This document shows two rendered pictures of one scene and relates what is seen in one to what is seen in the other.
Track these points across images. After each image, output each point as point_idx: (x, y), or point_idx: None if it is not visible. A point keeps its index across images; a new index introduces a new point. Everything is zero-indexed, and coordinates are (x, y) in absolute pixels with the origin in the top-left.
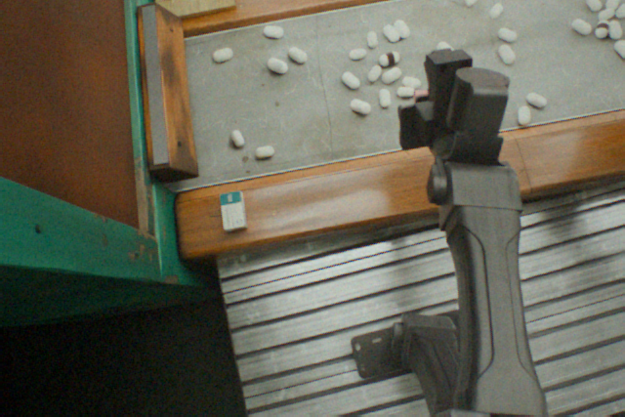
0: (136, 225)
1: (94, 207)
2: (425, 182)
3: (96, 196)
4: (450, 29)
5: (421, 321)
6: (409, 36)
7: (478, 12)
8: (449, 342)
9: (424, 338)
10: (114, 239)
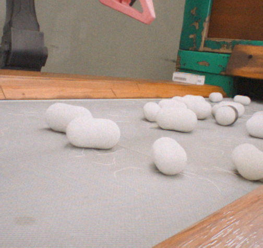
0: (211, 34)
1: None
2: (79, 76)
3: None
4: (209, 145)
5: (34, 36)
6: (247, 137)
7: (205, 167)
8: (18, 12)
9: (33, 16)
10: None
